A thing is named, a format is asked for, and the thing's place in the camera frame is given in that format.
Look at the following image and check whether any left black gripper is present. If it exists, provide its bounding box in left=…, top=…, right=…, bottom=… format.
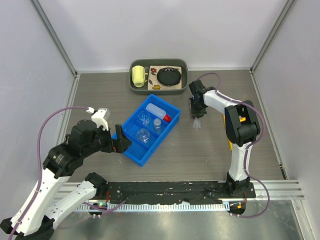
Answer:
left=83, top=123, right=132, bottom=157

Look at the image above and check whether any bundle of plastic pipettes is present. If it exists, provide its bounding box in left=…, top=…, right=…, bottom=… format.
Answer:
left=192, top=117, right=202, bottom=130

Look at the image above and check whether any small glass beaker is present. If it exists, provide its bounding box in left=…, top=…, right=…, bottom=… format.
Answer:
left=136, top=128, right=151, bottom=144

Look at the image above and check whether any blue divided plastic bin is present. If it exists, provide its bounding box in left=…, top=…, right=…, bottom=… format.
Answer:
left=122, top=94, right=181, bottom=167

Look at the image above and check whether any tiny glass beaker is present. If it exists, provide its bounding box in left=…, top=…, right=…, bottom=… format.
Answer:
left=138, top=110, right=150, bottom=126

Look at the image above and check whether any small glass erlenmeyer flask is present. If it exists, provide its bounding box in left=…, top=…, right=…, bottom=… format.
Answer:
left=153, top=118, right=163, bottom=135

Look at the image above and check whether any white wash bottle red cap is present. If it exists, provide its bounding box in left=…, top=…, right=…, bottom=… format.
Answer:
left=145, top=103, right=172, bottom=123

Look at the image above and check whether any yellow test tube rack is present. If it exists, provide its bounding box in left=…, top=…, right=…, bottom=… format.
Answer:
left=222, top=114, right=246, bottom=151

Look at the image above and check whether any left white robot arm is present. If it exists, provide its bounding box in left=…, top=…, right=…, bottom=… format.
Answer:
left=0, top=120, right=132, bottom=240

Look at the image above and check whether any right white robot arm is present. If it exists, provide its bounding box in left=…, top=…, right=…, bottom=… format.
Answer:
left=189, top=79, right=261, bottom=198

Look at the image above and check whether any black round dish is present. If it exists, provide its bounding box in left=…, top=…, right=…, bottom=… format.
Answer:
left=157, top=67, right=182, bottom=86

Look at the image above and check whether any floral coaster card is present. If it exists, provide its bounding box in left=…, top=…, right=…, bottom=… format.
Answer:
left=147, top=65, right=182, bottom=91

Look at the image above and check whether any grey-green plastic tray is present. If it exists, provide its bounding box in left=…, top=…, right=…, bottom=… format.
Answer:
left=129, top=58, right=188, bottom=95

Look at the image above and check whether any pale yellow mug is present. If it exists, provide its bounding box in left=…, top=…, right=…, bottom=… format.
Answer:
left=131, top=65, right=147, bottom=88

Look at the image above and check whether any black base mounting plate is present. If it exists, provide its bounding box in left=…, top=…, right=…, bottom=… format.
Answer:
left=92, top=181, right=256, bottom=205

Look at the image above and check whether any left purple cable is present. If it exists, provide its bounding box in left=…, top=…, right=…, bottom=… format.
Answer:
left=6, top=106, right=127, bottom=240

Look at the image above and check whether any white slotted cable duct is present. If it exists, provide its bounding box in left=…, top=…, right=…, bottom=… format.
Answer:
left=72, top=201, right=230, bottom=213

